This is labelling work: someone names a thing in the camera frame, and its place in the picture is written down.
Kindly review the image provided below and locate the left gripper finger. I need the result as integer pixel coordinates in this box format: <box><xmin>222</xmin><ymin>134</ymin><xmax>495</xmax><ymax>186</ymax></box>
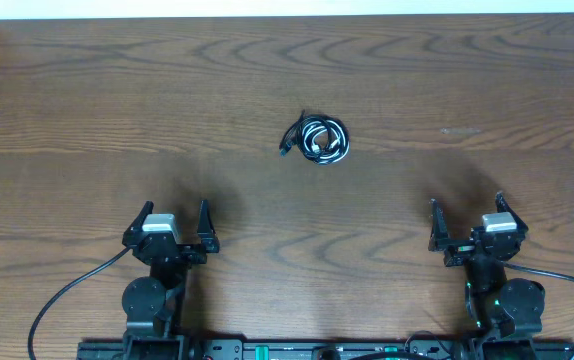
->
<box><xmin>197</xmin><ymin>199</ymin><xmax>216</xmax><ymax>240</ymax></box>
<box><xmin>125</xmin><ymin>201</ymin><xmax>154</xmax><ymax>239</ymax></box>

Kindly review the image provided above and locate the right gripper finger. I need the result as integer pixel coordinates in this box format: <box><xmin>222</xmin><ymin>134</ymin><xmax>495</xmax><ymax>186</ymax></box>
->
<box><xmin>495</xmin><ymin>191</ymin><xmax>528</xmax><ymax>233</ymax></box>
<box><xmin>431</xmin><ymin>198</ymin><xmax>449</xmax><ymax>241</ymax></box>

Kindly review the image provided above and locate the white usb cable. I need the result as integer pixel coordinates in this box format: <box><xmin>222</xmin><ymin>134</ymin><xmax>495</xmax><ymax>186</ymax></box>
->
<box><xmin>300</xmin><ymin>117</ymin><xmax>350</xmax><ymax>164</ymax></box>

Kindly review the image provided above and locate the thin black usb cable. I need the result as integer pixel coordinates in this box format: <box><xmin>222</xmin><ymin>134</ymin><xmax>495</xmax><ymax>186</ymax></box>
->
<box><xmin>278</xmin><ymin>110</ymin><xmax>351</xmax><ymax>166</ymax></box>

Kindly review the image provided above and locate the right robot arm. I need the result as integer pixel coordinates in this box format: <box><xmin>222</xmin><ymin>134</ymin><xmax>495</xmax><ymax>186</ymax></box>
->
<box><xmin>428</xmin><ymin>193</ymin><xmax>545</xmax><ymax>359</ymax></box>

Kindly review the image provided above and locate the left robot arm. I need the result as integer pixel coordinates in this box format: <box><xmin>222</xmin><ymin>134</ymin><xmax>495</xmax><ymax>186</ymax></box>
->
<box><xmin>118</xmin><ymin>200</ymin><xmax>220</xmax><ymax>360</ymax></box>

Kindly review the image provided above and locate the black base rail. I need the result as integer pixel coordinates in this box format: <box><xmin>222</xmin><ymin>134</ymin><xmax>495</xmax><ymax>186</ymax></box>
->
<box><xmin>76</xmin><ymin>337</ymin><xmax>574</xmax><ymax>360</ymax></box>

